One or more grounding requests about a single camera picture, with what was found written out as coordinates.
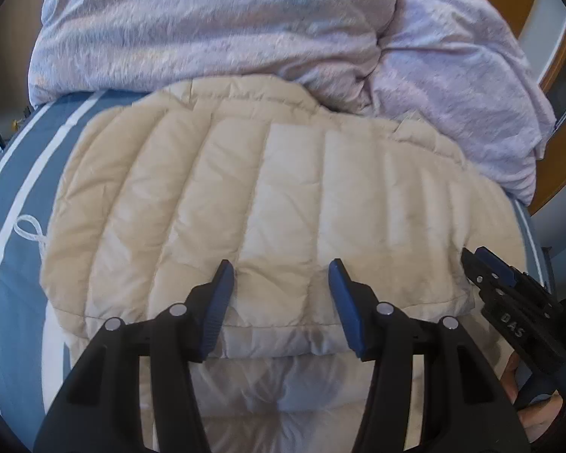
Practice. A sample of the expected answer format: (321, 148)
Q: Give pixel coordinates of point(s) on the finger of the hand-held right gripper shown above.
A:
(509, 321)
(500, 269)

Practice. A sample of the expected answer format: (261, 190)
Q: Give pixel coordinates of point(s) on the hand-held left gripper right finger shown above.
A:
(346, 306)

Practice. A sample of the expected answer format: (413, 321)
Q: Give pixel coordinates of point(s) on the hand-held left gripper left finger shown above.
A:
(218, 302)

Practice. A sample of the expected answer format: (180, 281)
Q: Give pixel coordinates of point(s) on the beige puffer jacket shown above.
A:
(264, 198)

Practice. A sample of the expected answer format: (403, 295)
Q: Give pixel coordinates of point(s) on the person's right hand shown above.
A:
(540, 417)

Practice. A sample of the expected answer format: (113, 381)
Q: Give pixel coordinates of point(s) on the blue white striped bed sheet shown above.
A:
(23, 269)

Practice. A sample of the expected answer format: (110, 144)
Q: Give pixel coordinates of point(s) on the lilac fluffy duvet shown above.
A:
(217, 23)

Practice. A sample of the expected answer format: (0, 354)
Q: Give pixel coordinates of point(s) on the wooden frame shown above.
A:
(559, 188)

